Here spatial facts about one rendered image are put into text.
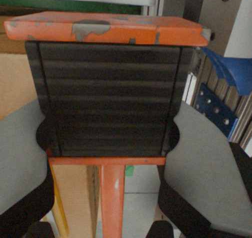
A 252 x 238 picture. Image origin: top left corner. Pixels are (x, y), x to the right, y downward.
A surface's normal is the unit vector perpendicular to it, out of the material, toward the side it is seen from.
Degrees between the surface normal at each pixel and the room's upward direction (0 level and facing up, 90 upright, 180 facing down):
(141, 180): 0
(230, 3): 90
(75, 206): 1
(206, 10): 90
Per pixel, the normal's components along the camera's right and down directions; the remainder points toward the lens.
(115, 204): 0.04, 0.54
